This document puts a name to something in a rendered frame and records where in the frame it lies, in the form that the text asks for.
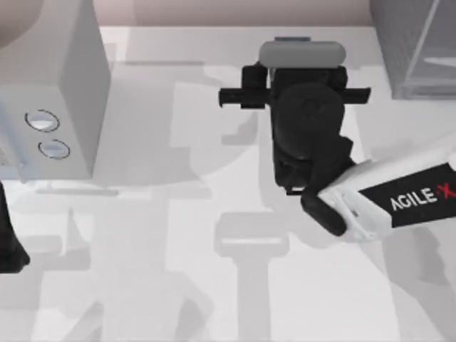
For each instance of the pale grey rounded box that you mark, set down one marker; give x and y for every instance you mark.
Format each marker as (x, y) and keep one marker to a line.
(302, 54)

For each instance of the round microwave knob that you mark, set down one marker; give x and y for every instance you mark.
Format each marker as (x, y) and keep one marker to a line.
(54, 149)
(42, 121)

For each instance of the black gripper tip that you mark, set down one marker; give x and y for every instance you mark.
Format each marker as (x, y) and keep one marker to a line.
(10, 246)

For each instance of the pale microwave oven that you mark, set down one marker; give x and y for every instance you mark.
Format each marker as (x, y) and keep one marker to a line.
(71, 89)

